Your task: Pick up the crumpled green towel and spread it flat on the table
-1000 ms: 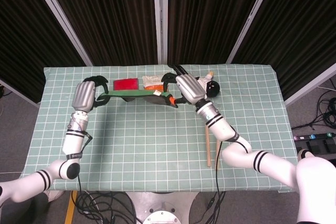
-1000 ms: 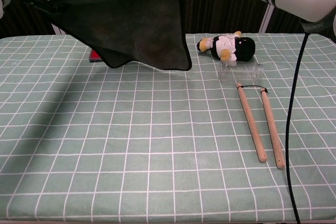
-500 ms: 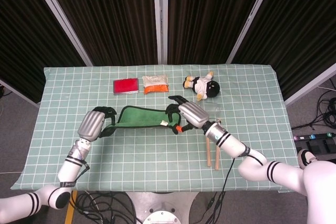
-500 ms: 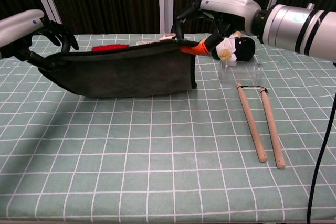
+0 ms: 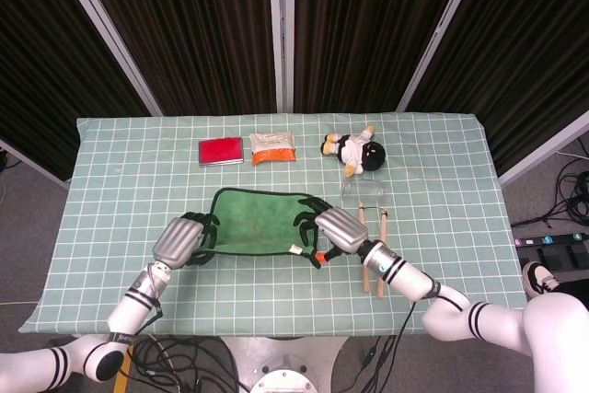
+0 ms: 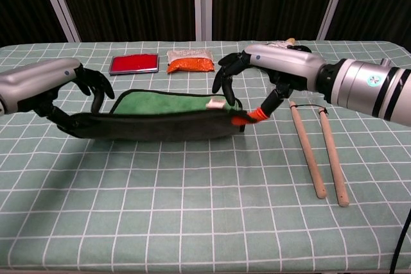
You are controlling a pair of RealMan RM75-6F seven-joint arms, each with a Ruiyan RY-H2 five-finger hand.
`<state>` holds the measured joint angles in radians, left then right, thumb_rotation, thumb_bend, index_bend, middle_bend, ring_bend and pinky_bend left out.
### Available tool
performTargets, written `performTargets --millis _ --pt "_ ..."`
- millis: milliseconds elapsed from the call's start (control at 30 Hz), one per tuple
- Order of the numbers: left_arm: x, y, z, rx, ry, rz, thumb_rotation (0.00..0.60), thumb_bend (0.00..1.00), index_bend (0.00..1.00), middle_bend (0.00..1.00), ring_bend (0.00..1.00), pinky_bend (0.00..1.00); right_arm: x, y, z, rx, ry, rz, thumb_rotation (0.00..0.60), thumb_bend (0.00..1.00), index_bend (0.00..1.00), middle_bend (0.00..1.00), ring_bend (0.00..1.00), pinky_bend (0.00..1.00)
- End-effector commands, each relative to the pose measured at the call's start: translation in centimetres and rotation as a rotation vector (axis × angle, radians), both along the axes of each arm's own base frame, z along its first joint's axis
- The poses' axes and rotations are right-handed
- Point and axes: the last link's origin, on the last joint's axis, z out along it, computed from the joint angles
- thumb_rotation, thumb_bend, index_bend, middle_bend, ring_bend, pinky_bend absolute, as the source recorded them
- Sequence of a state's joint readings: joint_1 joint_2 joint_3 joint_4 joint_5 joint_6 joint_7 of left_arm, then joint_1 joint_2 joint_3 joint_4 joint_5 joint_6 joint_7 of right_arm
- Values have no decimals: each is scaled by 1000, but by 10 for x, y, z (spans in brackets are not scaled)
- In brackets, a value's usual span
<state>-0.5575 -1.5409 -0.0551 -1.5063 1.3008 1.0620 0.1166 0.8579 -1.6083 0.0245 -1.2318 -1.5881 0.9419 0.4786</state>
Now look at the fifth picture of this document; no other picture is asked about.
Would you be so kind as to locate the silver and black right robot hand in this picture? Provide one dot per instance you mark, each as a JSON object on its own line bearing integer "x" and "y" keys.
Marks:
{"x": 343, "y": 229}

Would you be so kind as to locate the silver and black left robot hand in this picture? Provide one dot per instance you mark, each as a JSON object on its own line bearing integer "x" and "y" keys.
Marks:
{"x": 177, "y": 241}

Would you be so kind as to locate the green cloth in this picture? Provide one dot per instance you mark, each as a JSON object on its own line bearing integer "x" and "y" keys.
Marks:
{"x": 255, "y": 223}

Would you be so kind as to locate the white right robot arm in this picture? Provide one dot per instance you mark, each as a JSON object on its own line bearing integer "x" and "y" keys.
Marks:
{"x": 460, "y": 315}

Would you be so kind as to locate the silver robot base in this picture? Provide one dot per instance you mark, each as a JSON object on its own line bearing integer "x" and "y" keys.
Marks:
{"x": 283, "y": 365}

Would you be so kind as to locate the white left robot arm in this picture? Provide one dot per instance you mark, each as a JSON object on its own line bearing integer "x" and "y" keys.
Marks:
{"x": 129, "y": 310}

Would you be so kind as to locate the red flat metal box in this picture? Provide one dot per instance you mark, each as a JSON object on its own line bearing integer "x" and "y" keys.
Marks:
{"x": 220, "y": 151}

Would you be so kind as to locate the wooden stick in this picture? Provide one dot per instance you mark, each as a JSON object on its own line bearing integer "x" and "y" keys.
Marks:
{"x": 366, "y": 280}
{"x": 382, "y": 227}

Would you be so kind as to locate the clear plastic bottle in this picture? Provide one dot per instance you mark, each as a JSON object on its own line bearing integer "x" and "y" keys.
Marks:
{"x": 366, "y": 190}

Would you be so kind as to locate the black and white plush toy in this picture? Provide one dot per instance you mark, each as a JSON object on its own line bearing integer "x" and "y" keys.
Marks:
{"x": 359, "y": 151}

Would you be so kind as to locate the green checked tablecloth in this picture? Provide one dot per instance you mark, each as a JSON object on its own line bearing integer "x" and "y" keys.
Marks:
{"x": 115, "y": 181}

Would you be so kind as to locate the white and orange snack packet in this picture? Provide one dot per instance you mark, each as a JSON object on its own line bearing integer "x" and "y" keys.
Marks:
{"x": 272, "y": 146}

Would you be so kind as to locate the dark pleated partition panel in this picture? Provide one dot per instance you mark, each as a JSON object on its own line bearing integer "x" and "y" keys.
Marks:
{"x": 524, "y": 66}
{"x": 41, "y": 66}
{"x": 368, "y": 29}
{"x": 193, "y": 29}

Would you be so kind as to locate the white and black sneaker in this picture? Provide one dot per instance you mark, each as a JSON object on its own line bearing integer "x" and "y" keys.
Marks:
{"x": 539, "y": 279}

